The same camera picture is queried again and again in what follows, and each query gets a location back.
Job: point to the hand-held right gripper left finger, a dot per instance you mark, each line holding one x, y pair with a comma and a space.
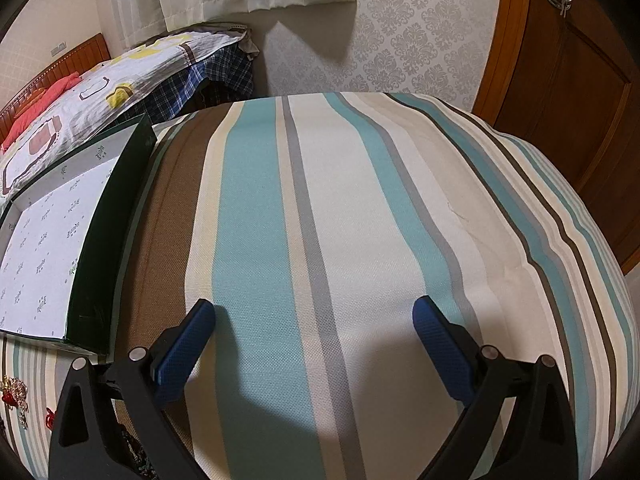
182, 350

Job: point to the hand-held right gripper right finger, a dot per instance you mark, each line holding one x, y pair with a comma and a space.
445, 355

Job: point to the green cardboard box tray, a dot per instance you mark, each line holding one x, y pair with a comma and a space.
50, 235

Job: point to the striped tablecloth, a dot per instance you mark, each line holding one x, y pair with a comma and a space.
350, 210

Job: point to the blue plaid bed sheet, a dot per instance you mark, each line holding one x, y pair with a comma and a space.
220, 80

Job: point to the patterned white bedsheet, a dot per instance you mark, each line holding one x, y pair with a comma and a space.
100, 85

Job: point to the red pillow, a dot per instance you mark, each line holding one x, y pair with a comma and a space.
30, 110

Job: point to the orange cushion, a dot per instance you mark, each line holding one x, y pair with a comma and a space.
36, 96

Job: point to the wooden door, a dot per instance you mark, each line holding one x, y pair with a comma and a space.
575, 85

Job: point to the wooden headboard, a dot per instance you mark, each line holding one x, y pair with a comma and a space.
75, 57

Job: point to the wall socket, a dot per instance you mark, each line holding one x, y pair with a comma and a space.
58, 49

